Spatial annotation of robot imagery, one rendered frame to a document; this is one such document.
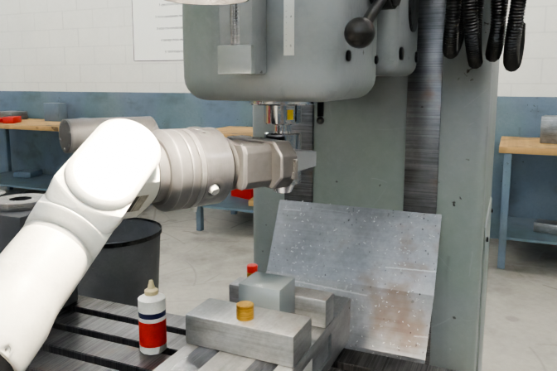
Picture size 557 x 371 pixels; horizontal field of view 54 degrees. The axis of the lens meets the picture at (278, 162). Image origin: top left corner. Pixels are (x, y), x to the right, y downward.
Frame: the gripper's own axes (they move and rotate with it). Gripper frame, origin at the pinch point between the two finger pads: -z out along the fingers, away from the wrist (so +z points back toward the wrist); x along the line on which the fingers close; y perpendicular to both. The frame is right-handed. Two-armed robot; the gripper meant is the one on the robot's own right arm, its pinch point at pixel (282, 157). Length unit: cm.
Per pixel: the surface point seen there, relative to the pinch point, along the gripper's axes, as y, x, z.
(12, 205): 11.0, 43.1, 20.6
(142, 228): 65, 197, -83
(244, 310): 18.1, -1.5, 7.2
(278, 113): -5.7, -1.3, 2.0
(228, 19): -15.8, -4.7, 12.1
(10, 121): 33, 561, -123
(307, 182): 10.0, 24.4, -29.2
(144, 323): 25.6, 17.9, 10.5
